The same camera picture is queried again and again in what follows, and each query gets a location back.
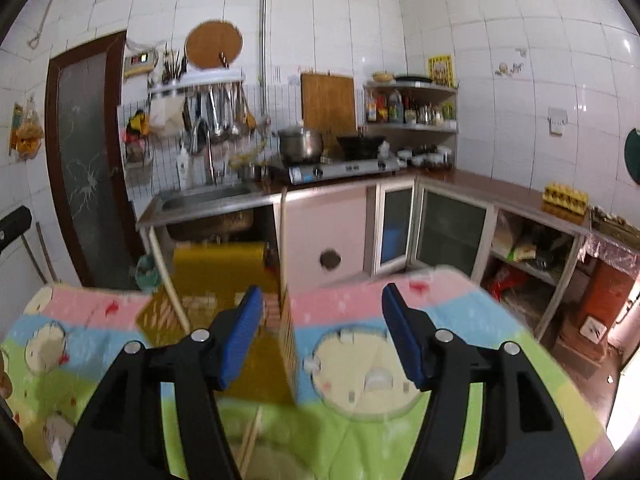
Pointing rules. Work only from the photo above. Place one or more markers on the yellow hanging bag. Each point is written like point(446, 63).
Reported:
point(27, 132)

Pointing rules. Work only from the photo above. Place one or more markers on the black wok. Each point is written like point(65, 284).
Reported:
point(360, 146)

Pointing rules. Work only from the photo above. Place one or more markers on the yellow egg carton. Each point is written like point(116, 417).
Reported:
point(565, 200)

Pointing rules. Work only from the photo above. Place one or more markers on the steel gas stove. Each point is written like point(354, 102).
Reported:
point(340, 167)

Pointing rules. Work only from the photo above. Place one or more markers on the printed cartoon blanket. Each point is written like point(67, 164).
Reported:
point(350, 440)

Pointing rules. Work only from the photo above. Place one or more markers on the vertical grey wall pipe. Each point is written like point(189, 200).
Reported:
point(265, 35)

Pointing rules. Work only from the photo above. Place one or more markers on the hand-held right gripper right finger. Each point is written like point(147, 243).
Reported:
point(402, 345)

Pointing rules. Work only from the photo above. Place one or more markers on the rust red box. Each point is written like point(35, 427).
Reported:
point(600, 295)

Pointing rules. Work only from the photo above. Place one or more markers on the white wall socket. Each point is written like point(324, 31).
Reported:
point(557, 121)

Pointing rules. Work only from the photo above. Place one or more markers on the green round wall object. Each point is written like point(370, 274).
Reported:
point(633, 155)

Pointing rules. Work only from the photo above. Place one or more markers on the white soap bottle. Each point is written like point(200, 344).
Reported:
point(186, 170)

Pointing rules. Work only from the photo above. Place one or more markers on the round wooden board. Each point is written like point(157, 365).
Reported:
point(212, 42)

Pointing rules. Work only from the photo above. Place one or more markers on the steel cooking pot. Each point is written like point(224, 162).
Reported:
point(300, 145)

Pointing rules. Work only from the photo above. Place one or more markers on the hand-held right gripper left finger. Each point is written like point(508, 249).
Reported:
point(240, 340)

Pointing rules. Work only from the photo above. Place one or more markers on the corner shelf with bottles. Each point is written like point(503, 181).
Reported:
point(415, 128)

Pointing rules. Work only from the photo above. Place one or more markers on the brown frame glass door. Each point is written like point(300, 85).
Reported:
point(85, 160)

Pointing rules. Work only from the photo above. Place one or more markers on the wooden chopstick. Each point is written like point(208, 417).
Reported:
point(251, 435)

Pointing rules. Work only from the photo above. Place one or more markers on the steel faucet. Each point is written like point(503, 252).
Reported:
point(209, 160)

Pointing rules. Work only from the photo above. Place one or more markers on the yellow wall meter box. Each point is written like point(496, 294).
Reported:
point(140, 64)

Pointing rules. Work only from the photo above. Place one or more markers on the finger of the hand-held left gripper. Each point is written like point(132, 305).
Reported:
point(15, 227)

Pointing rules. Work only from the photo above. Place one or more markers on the yellow framed picture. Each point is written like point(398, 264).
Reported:
point(441, 71)

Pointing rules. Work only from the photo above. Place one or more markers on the yellow perforated utensil holder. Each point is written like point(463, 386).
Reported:
point(220, 265)

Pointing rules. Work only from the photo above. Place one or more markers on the patterned tablecloth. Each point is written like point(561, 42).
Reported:
point(612, 252)

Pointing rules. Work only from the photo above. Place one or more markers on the rectangular wooden cutting board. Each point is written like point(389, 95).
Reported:
point(327, 105)

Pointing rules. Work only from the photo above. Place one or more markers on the steel kitchen sink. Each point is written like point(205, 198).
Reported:
point(200, 200)

